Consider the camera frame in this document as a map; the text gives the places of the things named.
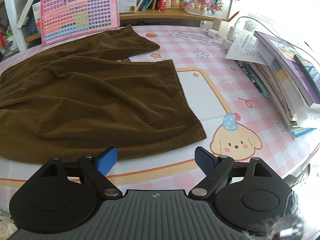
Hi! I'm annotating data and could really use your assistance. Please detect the white power adapter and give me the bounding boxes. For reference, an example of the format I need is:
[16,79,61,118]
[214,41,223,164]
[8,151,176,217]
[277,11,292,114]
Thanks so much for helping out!
[206,29,220,38]

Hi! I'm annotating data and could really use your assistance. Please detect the stack of books right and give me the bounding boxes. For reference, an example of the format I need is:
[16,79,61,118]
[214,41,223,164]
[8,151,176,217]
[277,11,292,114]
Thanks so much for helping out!
[238,31,319,138]

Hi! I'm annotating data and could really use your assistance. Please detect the white paper sheet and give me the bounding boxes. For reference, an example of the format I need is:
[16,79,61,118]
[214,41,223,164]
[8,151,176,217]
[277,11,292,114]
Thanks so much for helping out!
[225,30,266,65]

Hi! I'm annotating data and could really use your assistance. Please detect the white leaning book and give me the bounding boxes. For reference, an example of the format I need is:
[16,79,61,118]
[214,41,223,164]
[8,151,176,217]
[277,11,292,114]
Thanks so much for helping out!
[17,0,35,29]

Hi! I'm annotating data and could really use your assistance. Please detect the pink keyboard learning tablet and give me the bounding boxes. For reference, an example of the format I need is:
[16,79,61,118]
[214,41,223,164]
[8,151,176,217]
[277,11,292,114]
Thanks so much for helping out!
[40,0,120,46]

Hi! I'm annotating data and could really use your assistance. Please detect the brown corduroy pants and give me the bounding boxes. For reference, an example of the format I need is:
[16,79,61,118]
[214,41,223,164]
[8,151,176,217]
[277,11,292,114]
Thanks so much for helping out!
[1,26,207,164]

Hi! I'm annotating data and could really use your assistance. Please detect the pink checkered table mat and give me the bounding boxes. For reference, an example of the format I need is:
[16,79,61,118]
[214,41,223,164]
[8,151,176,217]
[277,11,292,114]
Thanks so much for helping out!
[0,24,320,221]

